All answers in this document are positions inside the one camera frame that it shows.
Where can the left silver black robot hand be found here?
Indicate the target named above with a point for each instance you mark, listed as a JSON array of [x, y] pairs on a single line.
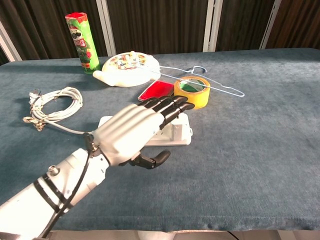
[[125, 130]]

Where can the white power strip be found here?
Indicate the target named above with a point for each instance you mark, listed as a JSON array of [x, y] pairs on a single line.
[[160, 141]]

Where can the white plastic block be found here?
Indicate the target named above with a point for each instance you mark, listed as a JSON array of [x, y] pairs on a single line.
[[180, 132]]

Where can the red ink pad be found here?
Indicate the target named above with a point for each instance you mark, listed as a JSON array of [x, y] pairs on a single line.
[[157, 90]]

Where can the white round toy board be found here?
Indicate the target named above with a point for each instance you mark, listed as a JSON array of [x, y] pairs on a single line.
[[125, 75]]

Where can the yellow tape roll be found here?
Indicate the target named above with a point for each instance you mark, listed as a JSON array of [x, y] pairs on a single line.
[[195, 98]]

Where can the gold twist tie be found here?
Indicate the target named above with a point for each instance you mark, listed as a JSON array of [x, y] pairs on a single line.
[[37, 125]]

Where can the green Pringles can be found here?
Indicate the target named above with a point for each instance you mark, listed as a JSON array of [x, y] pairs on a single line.
[[83, 45]]

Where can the dark brown curtain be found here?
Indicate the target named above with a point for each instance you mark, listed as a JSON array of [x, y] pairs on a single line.
[[162, 25]]

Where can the blue velvet table cloth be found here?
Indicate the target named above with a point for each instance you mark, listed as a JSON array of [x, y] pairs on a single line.
[[225, 187]]

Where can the white metal post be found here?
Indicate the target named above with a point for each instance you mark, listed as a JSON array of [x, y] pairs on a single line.
[[10, 45], [270, 25], [106, 27], [212, 25]]

